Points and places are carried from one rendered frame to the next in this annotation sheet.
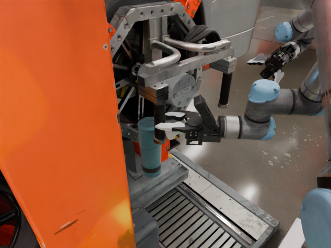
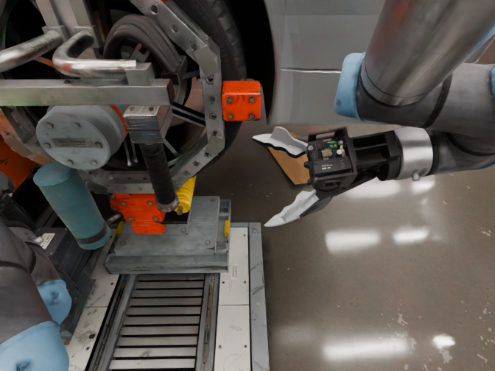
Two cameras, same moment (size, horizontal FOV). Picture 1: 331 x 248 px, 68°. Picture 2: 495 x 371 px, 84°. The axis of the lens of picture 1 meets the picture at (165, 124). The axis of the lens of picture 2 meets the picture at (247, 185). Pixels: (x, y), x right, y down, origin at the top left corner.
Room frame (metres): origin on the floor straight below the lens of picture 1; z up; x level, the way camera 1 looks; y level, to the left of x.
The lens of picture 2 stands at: (0.69, -0.60, 1.14)
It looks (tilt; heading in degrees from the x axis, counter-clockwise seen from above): 42 degrees down; 41
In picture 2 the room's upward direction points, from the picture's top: straight up
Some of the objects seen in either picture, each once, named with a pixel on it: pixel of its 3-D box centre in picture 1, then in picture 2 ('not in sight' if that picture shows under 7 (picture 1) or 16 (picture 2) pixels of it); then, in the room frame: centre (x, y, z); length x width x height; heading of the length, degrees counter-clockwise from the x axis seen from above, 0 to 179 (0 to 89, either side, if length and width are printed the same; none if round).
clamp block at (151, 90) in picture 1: (152, 89); not in sight; (0.66, 0.04, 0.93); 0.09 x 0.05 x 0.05; 42
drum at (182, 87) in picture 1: (165, 82); (95, 118); (0.87, 0.00, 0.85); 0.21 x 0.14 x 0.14; 42
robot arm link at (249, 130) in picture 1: (254, 127); (23, 290); (0.63, -0.28, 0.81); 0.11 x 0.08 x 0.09; 87
